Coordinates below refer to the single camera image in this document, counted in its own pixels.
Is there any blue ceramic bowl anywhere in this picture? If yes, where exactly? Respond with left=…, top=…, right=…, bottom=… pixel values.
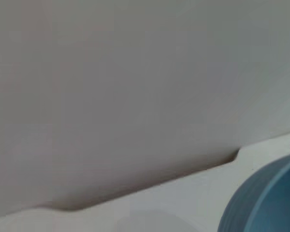
left=217, top=151, right=290, bottom=232

